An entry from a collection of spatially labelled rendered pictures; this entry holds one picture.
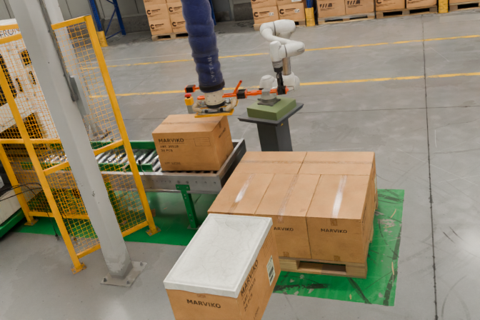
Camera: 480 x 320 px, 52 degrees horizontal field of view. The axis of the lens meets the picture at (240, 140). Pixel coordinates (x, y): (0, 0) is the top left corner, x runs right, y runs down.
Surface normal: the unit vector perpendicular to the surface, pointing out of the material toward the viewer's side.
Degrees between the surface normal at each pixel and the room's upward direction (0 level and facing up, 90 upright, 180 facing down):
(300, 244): 90
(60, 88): 90
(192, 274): 0
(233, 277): 0
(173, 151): 90
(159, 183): 90
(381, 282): 0
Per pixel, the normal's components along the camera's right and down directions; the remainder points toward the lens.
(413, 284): -0.18, -0.89
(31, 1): 0.93, 0.00
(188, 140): -0.29, 0.46
